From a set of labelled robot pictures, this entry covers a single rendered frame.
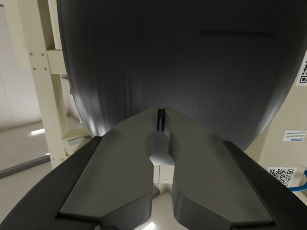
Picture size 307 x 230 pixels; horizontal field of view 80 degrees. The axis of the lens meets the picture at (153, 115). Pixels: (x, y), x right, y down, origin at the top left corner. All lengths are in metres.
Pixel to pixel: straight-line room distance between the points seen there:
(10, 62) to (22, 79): 0.89
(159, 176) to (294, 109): 0.58
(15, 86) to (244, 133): 11.35
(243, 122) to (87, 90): 0.19
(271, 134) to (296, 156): 0.10
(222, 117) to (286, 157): 0.37
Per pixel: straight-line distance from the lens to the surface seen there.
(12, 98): 11.58
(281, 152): 0.57
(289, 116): 0.53
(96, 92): 0.22
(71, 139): 1.01
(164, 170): 0.85
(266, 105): 0.25
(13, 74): 11.36
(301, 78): 0.51
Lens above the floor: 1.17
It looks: 22 degrees up
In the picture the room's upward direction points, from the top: 178 degrees counter-clockwise
